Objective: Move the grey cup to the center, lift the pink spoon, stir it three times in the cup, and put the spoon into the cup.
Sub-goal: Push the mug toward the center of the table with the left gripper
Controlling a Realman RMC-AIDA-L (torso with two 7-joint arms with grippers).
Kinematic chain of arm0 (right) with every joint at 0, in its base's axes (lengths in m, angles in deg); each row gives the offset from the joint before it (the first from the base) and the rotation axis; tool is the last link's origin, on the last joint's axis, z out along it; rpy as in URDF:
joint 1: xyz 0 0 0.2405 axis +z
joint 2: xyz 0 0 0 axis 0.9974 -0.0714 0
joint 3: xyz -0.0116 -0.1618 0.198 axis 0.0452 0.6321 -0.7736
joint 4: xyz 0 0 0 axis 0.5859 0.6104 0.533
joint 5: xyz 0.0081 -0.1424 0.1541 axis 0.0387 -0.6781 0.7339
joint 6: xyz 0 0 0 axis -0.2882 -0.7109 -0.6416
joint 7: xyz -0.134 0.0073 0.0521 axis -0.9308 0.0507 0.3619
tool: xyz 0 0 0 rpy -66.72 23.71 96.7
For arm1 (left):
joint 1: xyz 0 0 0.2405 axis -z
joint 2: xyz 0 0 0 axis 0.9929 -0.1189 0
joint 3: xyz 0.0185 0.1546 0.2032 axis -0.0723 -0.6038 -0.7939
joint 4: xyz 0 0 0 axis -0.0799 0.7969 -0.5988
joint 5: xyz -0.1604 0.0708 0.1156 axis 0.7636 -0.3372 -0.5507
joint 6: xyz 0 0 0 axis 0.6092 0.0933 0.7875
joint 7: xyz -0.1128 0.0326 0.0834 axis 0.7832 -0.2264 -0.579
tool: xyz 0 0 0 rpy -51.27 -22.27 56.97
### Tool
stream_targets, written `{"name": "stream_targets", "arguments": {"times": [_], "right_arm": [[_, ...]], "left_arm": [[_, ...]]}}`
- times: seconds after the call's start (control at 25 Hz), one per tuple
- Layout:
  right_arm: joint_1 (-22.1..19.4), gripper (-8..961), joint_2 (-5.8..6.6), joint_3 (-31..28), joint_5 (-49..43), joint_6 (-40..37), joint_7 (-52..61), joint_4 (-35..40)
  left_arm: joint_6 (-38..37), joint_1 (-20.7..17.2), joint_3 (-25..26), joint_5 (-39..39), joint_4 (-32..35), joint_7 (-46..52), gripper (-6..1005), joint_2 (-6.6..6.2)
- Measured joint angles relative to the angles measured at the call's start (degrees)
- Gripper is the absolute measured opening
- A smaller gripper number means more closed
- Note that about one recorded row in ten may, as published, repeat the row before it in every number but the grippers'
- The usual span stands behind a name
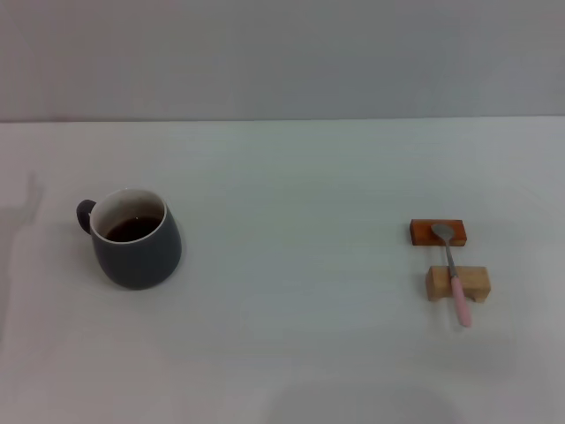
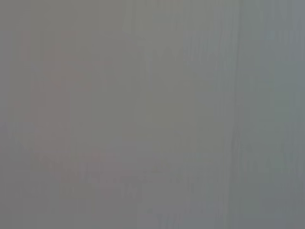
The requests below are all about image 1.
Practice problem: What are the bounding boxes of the light wooden spoon rest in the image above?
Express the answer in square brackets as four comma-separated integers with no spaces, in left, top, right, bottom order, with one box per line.
[425,265,492,305]

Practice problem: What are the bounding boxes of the reddish brown wooden block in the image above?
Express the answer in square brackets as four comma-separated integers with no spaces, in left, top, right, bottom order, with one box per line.
[410,218,468,248]

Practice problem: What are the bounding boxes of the dark coffee liquid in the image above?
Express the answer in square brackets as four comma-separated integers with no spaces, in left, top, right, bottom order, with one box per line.
[104,215,164,243]

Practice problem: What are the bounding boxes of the pink-handled metal spoon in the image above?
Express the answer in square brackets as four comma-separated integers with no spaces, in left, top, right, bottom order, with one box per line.
[430,223,472,329]

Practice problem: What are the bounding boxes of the dark grey ceramic mug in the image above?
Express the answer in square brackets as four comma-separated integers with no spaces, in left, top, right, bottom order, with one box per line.
[76,187,183,292]

